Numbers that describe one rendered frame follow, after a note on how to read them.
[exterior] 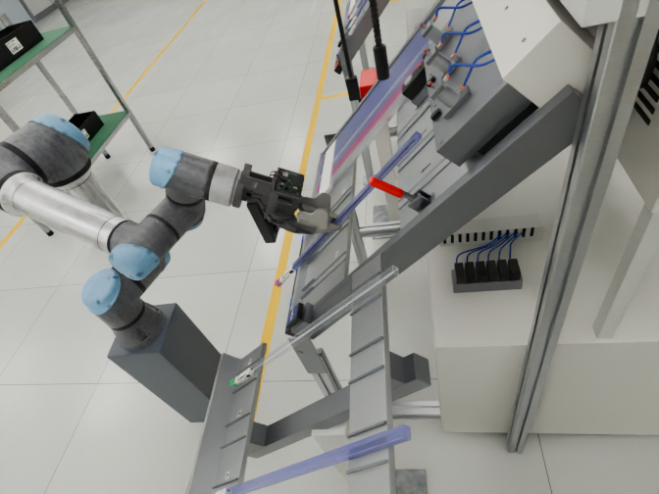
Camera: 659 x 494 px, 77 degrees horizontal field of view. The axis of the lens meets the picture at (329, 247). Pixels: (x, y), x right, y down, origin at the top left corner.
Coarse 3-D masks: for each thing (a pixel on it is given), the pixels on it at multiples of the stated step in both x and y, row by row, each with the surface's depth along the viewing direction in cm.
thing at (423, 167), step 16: (448, 0) 101; (448, 16) 97; (400, 112) 98; (416, 112) 89; (400, 128) 93; (416, 128) 86; (432, 128) 79; (400, 144) 89; (432, 144) 76; (496, 144) 59; (416, 160) 80; (432, 160) 74; (448, 160) 69; (480, 160) 61; (400, 176) 83; (416, 176) 77; (432, 176) 71; (448, 176) 67; (400, 208) 77; (400, 224) 74
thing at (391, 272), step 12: (384, 276) 59; (396, 276) 59; (360, 288) 63; (372, 288) 61; (348, 300) 64; (360, 300) 63; (336, 312) 66; (312, 324) 71; (324, 324) 69; (300, 336) 72; (288, 348) 75; (264, 360) 81; (252, 372) 84
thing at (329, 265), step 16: (352, 176) 108; (336, 192) 114; (352, 192) 104; (336, 208) 108; (336, 240) 98; (320, 256) 104; (336, 256) 94; (320, 272) 99; (336, 272) 90; (304, 288) 102; (320, 288) 94; (304, 304) 99
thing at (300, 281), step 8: (320, 160) 137; (320, 168) 135; (312, 192) 127; (304, 240) 113; (304, 248) 111; (304, 264) 108; (304, 272) 106; (296, 280) 104; (304, 280) 105; (296, 288) 102; (296, 296) 101; (296, 304) 100
